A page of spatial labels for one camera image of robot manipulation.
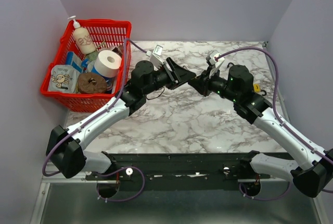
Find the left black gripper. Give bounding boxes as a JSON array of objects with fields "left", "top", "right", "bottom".
[{"left": 144, "top": 57, "right": 197, "bottom": 96}]

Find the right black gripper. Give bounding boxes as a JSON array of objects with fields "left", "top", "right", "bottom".
[{"left": 187, "top": 66, "right": 239, "bottom": 103}]

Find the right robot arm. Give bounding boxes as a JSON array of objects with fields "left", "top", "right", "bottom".
[{"left": 189, "top": 65, "right": 332, "bottom": 198}]

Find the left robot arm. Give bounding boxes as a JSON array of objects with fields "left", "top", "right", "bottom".
[{"left": 46, "top": 57, "right": 196, "bottom": 180}]

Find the yellow black padlock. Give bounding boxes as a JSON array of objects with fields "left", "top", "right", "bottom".
[{"left": 253, "top": 84, "right": 267, "bottom": 96}]

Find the red plastic basket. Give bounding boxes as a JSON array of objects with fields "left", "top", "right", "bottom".
[{"left": 40, "top": 19, "right": 132, "bottom": 113}]

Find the brown round item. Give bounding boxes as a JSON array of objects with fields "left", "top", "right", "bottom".
[{"left": 77, "top": 72, "right": 107, "bottom": 94}]

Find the cream pump lotion bottle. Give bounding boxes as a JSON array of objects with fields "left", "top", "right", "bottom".
[{"left": 68, "top": 16, "right": 96, "bottom": 55}]

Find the blue white package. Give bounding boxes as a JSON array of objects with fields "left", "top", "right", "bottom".
[{"left": 65, "top": 51, "right": 84, "bottom": 73}]

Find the grey cartoon pouch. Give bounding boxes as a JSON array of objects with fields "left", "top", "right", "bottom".
[{"left": 48, "top": 65, "right": 80, "bottom": 94}]

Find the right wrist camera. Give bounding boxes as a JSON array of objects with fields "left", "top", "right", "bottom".
[{"left": 206, "top": 50, "right": 225, "bottom": 78}]

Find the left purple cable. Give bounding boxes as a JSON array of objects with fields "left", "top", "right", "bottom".
[{"left": 43, "top": 38, "right": 153, "bottom": 177}]

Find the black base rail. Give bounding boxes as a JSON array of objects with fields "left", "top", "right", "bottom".
[{"left": 83, "top": 151, "right": 287, "bottom": 192}]

